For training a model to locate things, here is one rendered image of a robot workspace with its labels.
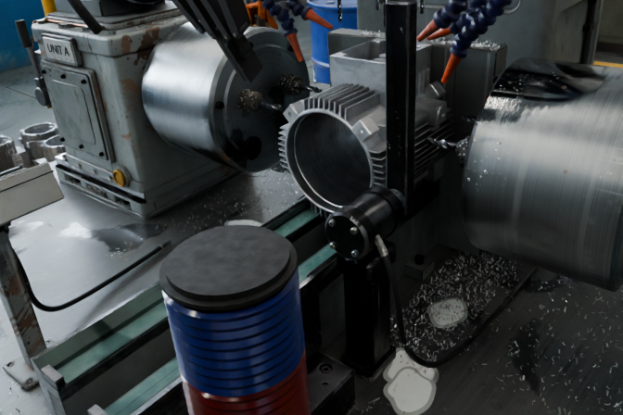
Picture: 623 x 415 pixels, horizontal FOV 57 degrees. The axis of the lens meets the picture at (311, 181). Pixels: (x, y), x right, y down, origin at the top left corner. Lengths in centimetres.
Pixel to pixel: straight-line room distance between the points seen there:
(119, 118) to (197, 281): 90
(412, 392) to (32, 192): 52
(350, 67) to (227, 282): 63
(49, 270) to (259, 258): 88
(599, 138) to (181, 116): 63
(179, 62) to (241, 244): 75
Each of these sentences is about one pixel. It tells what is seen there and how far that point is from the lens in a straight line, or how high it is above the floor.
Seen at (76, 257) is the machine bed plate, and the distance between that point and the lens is 113.
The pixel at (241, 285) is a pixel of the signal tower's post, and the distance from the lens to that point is 24.
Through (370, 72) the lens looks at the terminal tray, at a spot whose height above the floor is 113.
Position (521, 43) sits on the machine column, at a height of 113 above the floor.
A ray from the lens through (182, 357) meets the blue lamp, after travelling 27.
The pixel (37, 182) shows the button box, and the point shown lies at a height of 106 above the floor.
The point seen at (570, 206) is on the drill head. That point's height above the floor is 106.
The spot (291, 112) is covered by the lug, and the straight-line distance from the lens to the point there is 83.
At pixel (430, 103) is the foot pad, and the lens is 86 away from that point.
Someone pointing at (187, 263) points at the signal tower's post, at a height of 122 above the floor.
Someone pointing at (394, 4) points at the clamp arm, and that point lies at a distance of 64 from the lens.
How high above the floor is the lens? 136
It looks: 26 degrees down
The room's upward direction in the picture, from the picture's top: 4 degrees counter-clockwise
